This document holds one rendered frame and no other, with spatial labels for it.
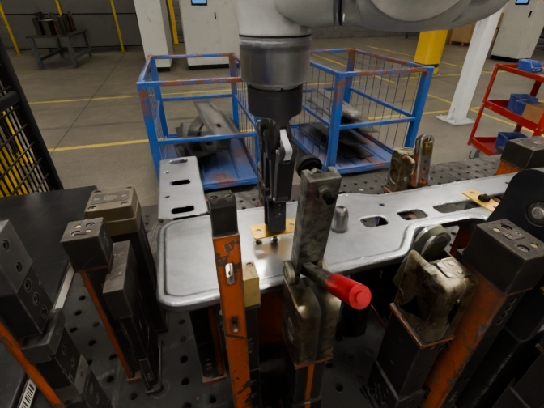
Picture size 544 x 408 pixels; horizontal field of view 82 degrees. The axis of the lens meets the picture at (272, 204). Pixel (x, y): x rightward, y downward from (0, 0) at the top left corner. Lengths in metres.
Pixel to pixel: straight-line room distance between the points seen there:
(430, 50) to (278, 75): 7.51
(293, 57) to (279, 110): 0.06
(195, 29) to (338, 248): 7.80
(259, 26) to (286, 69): 0.05
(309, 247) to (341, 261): 0.17
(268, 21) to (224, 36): 7.89
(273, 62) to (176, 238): 0.35
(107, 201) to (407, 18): 0.53
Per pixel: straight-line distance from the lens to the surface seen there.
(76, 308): 0.98
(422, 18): 0.35
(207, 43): 8.23
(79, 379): 0.48
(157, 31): 8.14
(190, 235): 0.59
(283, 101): 0.42
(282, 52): 0.40
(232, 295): 0.39
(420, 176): 0.83
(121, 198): 0.63
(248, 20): 0.40
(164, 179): 0.80
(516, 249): 0.46
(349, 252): 0.56
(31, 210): 0.74
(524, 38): 11.06
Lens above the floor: 1.36
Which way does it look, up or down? 33 degrees down
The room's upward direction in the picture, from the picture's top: straight up
